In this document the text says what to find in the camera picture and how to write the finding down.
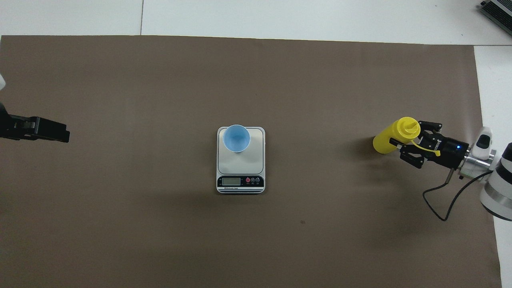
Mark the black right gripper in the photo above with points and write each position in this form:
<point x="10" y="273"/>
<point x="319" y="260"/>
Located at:
<point x="448" y="151"/>

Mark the silver digital kitchen scale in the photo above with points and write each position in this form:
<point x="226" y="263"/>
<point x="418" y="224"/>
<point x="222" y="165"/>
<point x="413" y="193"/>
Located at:
<point x="240" y="168"/>

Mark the grey ribbed metal device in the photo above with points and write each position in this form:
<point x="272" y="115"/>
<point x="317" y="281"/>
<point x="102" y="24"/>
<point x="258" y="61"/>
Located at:
<point x="500" y="12"/>

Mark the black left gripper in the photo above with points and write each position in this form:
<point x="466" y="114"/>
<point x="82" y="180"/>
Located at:
<point x="12" y="124"/>

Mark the yellow squeeze seasoning bottle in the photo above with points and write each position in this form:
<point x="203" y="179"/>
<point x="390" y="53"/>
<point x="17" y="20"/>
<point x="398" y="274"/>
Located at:
<point x="390" y="138"/>

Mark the light blue plastic cup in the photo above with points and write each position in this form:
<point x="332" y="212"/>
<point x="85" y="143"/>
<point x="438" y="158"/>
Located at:
<point x="236" y="138"/>

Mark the brown paper table mat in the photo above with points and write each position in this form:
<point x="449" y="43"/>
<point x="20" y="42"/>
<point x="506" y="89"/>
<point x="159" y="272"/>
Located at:
<point x="256" y="240"/>

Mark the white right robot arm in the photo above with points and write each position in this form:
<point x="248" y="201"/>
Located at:
<point x="500" y="188"/>

